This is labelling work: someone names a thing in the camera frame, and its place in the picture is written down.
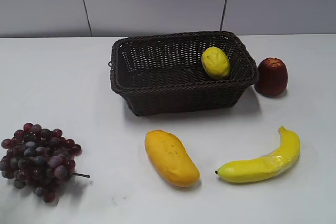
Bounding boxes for dark woven wicker basket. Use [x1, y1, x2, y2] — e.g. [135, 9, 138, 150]
[109, 31, 259, 116]

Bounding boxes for dark red apple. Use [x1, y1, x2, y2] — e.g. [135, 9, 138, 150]
[255, 58, 288, 97]

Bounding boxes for yellow banana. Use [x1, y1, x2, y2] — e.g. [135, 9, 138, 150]
[215, 126, 301, 183]

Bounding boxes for purple grape bunch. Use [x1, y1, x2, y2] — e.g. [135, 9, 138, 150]
[1, 123, 90, 204]

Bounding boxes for orange yellow mango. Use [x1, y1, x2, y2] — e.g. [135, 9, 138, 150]
[145, 130, 200, 188]

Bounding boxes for yellow lemon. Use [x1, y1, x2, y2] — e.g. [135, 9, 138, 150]
[201, 47, 230, 80]

